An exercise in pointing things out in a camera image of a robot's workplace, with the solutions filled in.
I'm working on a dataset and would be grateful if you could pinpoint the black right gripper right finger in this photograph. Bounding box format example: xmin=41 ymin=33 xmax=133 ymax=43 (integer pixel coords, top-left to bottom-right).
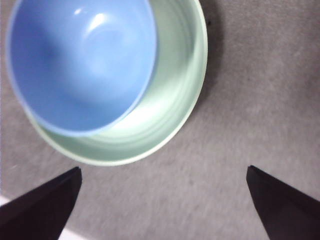
xmin=245 ymin=164 xmax=320 ymax=240

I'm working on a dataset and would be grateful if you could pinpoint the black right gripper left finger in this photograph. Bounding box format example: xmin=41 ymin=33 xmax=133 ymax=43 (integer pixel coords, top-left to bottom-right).
xmin=0 ymin=166 xmax=83 ymax=240

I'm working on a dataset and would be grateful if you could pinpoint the blue bowl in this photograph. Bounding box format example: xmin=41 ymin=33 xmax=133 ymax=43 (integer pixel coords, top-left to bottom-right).
xmin=5 ymin=0 xmax=161 ymax=138

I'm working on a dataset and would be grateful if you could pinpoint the green plate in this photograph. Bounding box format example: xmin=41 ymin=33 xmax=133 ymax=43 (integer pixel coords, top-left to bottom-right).
xmin=24 ymin=0 xmax=209 ymax=167

